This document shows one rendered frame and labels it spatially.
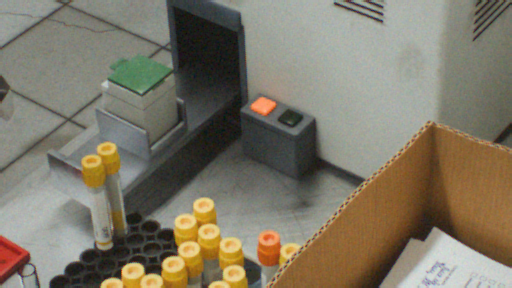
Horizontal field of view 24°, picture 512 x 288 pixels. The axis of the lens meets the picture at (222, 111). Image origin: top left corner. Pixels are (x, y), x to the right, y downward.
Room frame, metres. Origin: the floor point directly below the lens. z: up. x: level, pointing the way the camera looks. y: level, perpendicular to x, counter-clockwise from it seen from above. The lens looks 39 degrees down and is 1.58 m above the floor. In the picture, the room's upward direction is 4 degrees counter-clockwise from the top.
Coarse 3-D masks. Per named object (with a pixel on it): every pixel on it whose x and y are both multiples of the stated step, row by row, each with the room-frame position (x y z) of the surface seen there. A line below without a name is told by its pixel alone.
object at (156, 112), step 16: (112, 96) 0.78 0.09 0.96; (128, 96) 0.77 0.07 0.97; (144, 96) 0.76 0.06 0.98; (160, 96) 0.77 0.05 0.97; (112, 112) 0.78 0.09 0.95; (128, 112) 0.77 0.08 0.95; (144, 112) 0.76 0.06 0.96; (160, 112) 0.77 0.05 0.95; (176, 112) 0.79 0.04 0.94; (144, 128) 0.76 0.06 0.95; (160, 128) 0.77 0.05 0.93
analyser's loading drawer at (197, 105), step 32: (192, 64) 0.88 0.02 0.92; (224, 64) 0.88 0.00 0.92; (192, 96) 0.83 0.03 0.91; (224, 96) 0.83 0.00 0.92; (128, 128) 0.76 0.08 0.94; (192, 128) 0.79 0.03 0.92; (64, 160) 0.74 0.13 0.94; (128, 160) 0.75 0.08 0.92; (160, 160) 0.75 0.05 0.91; (64, 192) 0.74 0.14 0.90; (128, 192) 0.73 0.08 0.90
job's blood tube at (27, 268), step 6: (24, 264) 0.58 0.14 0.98; (30, 264) 0.58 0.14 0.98; (18, 270) 0.58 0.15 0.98; (24, 270) 0.58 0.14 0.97; (30, 270) 0.58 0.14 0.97; (36, 270) 0.58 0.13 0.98; (18, 276) 0.57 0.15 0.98; (24, 276) 0.57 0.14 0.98; (30, 276) 0.57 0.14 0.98; (36, 276) 0.57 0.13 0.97; (24, 282) 0.57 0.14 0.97; (30, 282) 0.57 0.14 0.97; (36, 282) 0.57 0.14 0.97
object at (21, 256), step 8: (0, 240) 0.71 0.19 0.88; (8, 240) 0.70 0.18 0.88; (0, 248) 0.70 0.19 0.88; (8, 248) 0.70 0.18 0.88; (16, 248) 0.69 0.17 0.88; (0, 256) 0.69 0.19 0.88; (8, 256) 0.69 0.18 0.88; (16, 256) 0.69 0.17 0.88; (24, 256) 0.68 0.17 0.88; (0, 264) 0.68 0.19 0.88; (8, 264) 0.68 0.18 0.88; (16, 264) 0.68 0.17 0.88; (0, 272) 0.67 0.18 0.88; (8, 272) 0.67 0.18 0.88; (0, 280) 0.66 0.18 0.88
